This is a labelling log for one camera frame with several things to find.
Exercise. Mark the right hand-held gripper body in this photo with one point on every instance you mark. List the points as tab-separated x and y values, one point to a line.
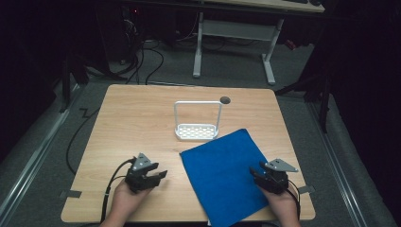
275	181

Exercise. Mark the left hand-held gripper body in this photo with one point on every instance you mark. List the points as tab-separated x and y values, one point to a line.
138	179

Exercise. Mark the blue cloth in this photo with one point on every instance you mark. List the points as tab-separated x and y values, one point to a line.
220	176

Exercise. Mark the person's right hand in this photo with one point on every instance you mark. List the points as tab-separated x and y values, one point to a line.
283	205

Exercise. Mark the person's left hand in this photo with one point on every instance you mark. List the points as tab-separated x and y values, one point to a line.
123	203

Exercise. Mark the grey tape piece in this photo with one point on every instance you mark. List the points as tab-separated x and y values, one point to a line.
71	194
306	189

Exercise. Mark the dark round desk grommet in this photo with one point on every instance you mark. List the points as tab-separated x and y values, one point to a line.
225	100

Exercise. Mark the black metal stand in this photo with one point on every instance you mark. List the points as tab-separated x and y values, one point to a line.
321	94
66	85

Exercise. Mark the small red object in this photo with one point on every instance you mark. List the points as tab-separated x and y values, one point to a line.
290	44

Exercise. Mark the dark computer tower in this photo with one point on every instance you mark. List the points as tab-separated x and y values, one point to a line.
121	31

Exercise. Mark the metal floor rail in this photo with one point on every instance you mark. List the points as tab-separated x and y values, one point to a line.
31	160
340	176

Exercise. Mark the white metal frame desk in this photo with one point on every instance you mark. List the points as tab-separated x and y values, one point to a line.
236	30

